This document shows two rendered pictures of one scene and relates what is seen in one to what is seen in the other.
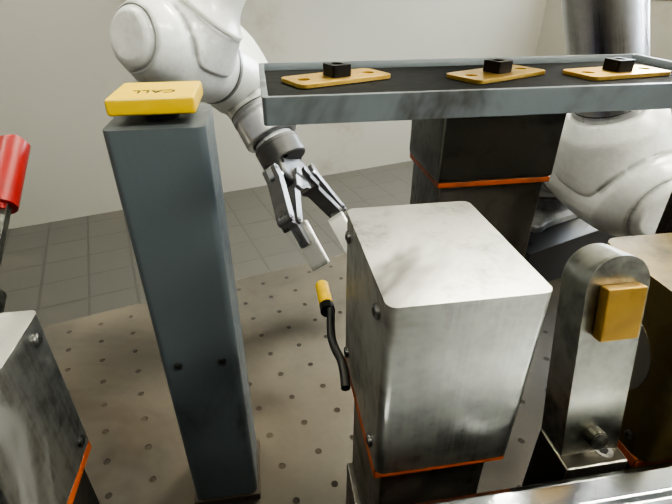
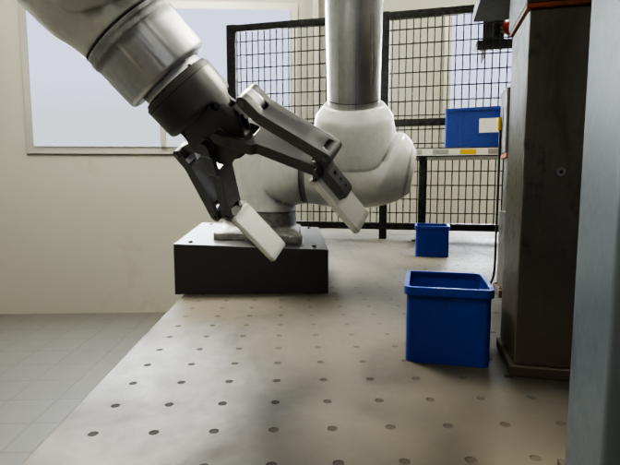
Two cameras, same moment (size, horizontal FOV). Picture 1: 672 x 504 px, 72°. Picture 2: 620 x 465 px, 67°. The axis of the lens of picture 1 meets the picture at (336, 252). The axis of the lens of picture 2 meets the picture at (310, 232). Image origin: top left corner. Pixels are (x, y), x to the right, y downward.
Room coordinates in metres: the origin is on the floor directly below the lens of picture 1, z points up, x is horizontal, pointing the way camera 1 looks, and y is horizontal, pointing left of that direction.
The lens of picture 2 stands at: (0.44, 0.46, 0.91)
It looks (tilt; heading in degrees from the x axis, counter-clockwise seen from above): 6 degrees down; 292
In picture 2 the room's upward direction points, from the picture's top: straight up
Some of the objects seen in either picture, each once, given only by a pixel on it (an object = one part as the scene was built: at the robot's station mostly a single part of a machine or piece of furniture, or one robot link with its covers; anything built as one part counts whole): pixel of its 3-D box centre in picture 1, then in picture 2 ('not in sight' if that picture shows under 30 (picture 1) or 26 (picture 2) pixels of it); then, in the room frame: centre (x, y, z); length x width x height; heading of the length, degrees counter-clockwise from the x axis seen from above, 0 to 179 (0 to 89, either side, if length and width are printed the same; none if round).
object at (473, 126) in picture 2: not in sight; (493, 129); (0.48, -1.25, 1.10); 0.30 x 0.17 x 0.13; 2
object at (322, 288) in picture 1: (332, 329); not in sight; (0.27, 0.00, 1.00); 0.12 x 0.01 x 0.01; 9
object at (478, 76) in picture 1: (497, 67); not in sight; (0.41, -0.13, 1.17); 0.08 x 0.04 x 0.01; 123
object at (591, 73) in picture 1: (617, 66); not in sight; (0.41, -0.24, 1.17); 0.08 x 0.04 x 0.01; 108
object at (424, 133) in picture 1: (452, 309); (548, 169); (0.40, -0.12, 0.92); 0.10 x 0.08 x 0.45; 99
